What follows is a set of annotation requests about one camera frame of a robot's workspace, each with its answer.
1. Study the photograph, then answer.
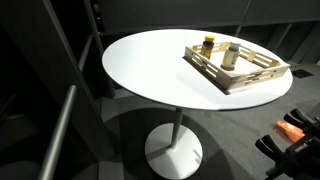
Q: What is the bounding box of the white table pole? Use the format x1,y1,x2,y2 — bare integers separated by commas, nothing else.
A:
170,107,184,150

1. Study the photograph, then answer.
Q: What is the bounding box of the long grey metal railing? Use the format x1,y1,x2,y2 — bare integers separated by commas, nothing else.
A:
37,84,78,180

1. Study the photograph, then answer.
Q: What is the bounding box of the black floor plate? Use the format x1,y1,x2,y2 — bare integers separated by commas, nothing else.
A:
291,68,315,80

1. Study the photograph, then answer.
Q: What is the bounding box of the white bottle with yellowish label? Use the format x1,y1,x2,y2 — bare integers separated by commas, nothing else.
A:
220,48,240,72

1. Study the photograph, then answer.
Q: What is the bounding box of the white round table base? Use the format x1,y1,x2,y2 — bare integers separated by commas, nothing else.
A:
144,122,204,180

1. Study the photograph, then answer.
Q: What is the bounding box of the brown bottle with yellow lid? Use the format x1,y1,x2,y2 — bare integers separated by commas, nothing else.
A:
200,35,216,60

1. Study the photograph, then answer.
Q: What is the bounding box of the short grey metal railing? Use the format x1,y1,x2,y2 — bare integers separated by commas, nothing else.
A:
78,33,94,73

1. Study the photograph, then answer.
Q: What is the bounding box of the large black clamp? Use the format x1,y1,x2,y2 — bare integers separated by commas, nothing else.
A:
254,134,320,180

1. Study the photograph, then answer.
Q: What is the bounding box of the wooden slatted tray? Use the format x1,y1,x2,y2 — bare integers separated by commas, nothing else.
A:
182,41,292,95

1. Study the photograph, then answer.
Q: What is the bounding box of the orange object on floor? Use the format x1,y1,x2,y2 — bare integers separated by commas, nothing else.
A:
275,120,306,143

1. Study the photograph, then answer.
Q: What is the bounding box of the thin grey slanted pole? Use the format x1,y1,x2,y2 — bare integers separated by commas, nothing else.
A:
234,0,253,38

